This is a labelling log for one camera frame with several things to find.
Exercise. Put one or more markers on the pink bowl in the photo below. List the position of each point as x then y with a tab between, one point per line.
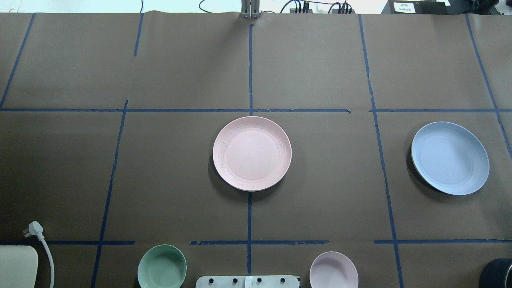
333	270

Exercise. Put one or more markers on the aluminium frame post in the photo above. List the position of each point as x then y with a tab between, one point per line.
250	9

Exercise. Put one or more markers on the black box with label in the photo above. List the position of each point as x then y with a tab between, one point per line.
418	7

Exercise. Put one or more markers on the cream toaster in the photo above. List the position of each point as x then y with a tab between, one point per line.
18	266

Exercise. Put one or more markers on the pink plate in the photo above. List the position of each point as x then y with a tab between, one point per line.
252	153

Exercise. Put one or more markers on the blue plate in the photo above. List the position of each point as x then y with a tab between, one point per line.
450	158

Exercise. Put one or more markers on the green bowl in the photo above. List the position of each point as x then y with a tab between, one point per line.
163	266

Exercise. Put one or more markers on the dark blue saucepan with lid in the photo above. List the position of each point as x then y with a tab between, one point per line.
496	274

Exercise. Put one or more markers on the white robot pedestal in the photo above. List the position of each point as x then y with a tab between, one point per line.
249	281

